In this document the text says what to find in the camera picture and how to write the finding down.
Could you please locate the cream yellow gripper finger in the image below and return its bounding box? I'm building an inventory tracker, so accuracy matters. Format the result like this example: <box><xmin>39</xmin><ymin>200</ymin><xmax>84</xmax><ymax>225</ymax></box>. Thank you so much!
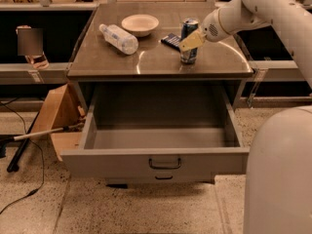
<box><xmin>178</xmin><ymin>29</ymin><xmax>206</xmax><ymax>52</ymax></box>

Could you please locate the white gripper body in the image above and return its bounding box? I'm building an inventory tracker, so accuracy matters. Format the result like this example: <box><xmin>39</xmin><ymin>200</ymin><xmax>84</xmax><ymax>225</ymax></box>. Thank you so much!
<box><xmin>202</xmin><ymin>8</ymin><xmax>230</xmax><ymax>42</ymax></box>

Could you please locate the blue silver redbull can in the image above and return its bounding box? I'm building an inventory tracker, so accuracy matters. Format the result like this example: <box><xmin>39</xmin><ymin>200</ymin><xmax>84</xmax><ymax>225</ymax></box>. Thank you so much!
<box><xmin>180</xmin><ymin>18</ymin><xmax>199</xmax><ymax>64</ymax></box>

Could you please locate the grey metal drawer cabinet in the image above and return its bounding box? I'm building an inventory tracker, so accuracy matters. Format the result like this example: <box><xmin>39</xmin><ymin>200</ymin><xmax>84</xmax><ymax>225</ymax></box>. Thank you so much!
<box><xmin>66</xmin><ymin>1</ymin><xmax>255</xmax><ymax>190</ymax></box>

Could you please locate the open grey top drawer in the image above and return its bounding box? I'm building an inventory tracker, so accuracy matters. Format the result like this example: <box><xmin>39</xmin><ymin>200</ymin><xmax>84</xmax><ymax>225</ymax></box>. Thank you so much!
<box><xmin>61</xmin><ymin>82</ymin><xmax>249</xmax><ymax>184</ymax></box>

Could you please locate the dark blue snack packet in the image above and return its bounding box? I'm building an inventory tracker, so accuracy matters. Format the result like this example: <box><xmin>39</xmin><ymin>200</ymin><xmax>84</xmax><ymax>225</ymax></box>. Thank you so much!
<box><xmin>161</xmin><ymin>33</ymin><xmax>180</xmax><ymax>51</ymax></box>

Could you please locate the white ceramic bowl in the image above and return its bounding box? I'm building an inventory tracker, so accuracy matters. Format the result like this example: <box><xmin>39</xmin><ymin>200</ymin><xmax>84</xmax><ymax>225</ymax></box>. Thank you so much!
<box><xmin>121</xmin><ymin>15</ymin><xmax>159</xmax><ymax>37</ymax></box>

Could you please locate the clear plastic water bottle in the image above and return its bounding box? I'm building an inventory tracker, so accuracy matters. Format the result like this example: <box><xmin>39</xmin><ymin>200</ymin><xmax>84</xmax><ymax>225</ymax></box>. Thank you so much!
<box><xmin>98</xmin><ymin>24</ymin><xmax>138</xmax><ymax>55</ymax></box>

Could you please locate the wooden box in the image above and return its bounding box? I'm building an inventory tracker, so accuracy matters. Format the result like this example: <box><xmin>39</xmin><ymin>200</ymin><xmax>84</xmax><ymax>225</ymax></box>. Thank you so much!
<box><xmin>31</xmin><ymin>84</ymin><xmax>86</xmax><ymax>161</ymax></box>

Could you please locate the person in background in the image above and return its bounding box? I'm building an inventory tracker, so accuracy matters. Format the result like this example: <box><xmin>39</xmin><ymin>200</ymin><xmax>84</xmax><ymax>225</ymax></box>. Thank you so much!
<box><xmin>16</xmin><ymin>25</ymin><xmax>49</xmax><ymax>70</ymax></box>

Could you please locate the black bar on floor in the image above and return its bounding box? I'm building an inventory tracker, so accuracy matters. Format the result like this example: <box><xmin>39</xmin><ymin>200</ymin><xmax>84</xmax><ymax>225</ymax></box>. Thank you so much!
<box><xmin>7</xmin><ymin>114</ymin><xmax>34</xmax><ymax>173</ymax></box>

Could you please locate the black top drawer handle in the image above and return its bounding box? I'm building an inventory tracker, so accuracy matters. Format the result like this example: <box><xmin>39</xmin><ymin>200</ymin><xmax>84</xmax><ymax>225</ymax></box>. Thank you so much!
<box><xmin>148</xmin><ymin>158</ymin><xmax>182</xmax><ymax>170</ymax></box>

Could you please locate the black drawer handle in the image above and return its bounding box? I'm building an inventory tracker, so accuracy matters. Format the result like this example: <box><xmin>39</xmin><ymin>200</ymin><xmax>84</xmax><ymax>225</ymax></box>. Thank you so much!
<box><xmin>148</xmin><ymin>158</ymin><xmax>182</xmax><ymax>170</ymax></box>
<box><xmin>155</xmin><ymin>175</ymin><xmax>173</xmax><ymax>180</ymax></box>

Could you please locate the black lower drawer handle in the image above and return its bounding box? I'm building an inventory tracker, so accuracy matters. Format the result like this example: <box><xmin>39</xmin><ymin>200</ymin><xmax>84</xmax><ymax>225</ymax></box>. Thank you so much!
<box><xmin>155</xmin><ymin>175</ymin><xmax>173</xmax><ymax>180</ymax></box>

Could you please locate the white stick with black handle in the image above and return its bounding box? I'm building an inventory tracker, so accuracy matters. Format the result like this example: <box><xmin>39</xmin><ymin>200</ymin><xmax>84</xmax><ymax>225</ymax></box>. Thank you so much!
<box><xmin>0</xmin><ymin>123</ymin><xmax>84</xmax><ymax>144</ymax></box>

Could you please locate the black floor cable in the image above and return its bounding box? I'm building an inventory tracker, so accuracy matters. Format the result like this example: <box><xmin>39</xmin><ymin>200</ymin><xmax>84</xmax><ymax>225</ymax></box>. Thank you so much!
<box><xmin>0</xmin><ymin>97</ymin><xmax>46</xmax><ymax>215</ymax></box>

